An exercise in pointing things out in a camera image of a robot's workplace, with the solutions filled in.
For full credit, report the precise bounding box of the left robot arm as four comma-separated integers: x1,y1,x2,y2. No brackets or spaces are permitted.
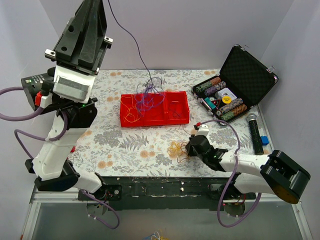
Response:
22,0,113,200

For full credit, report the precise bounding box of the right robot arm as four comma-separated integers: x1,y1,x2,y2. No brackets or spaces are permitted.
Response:
186,135,311,204

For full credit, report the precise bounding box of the red plastic bin right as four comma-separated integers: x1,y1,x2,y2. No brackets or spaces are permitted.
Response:
163,91,190,126

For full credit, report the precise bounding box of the red plastic bin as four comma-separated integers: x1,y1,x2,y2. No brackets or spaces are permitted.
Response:
163,91,190,126
139,93,165,127
119,93,144,128

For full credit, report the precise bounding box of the red plastic bin middle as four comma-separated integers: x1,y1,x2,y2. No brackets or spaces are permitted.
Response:
139,93,165,127

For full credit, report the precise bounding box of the red plastic bin left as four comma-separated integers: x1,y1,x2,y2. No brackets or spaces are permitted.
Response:
119,93,144,128

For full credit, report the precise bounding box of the black microphone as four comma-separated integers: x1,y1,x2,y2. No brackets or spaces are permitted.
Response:
246,113,264,155

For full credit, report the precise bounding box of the blue toy block right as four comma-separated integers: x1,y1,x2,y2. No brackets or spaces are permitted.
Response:
260,136,270,146

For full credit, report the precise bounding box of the black poker chip case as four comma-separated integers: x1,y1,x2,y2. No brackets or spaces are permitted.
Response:
191,44,279,123

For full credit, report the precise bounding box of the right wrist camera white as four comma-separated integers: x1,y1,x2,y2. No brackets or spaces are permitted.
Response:
194,122,209,137

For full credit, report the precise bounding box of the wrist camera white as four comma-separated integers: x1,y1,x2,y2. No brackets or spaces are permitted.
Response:
34,66,97,108
194,122,209,137

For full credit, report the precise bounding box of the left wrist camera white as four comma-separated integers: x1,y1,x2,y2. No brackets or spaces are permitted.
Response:
34,66,97,108

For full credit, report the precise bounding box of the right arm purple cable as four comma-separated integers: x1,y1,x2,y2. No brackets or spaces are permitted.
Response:
199,119,262,228

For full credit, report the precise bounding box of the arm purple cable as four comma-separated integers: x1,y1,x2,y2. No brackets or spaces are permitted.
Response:
199,119,262,228
0,86,121,230

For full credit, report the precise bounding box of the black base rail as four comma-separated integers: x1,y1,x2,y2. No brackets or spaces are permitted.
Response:
77,176,251,212

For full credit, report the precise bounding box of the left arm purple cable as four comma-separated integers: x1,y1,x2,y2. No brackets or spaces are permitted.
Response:
0,86,121,230

